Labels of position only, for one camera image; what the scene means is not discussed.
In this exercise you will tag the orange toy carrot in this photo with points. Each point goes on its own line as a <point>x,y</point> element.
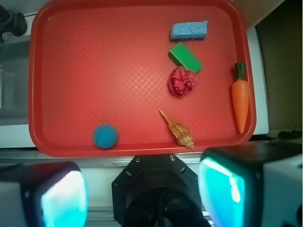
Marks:
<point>240,97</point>

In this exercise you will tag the black knob clamp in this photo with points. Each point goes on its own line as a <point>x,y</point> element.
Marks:
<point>11,22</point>

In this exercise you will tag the white table frame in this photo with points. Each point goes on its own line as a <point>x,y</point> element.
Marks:
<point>262,121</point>

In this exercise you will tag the green rectangular block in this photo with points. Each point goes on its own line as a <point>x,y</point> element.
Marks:
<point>182,56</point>

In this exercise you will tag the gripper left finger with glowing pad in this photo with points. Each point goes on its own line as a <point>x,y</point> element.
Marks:
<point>43,195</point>

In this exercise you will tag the crumpled red paper ball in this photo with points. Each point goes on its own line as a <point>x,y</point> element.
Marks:
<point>181,81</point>

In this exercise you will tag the red plastic tray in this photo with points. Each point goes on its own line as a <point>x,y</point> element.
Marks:
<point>105,62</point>

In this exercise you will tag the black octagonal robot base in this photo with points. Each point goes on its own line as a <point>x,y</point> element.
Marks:
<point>157,191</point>

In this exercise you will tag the brown spiral seashell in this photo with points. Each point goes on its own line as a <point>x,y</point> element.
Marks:
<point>180,131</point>

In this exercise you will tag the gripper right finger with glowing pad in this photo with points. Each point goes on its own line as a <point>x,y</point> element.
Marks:
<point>259,184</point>

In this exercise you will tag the blue yarn ball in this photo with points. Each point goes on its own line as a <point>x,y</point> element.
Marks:
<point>105,136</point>

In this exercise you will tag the light blue sponge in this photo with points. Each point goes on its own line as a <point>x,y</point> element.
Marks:
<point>189,31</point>

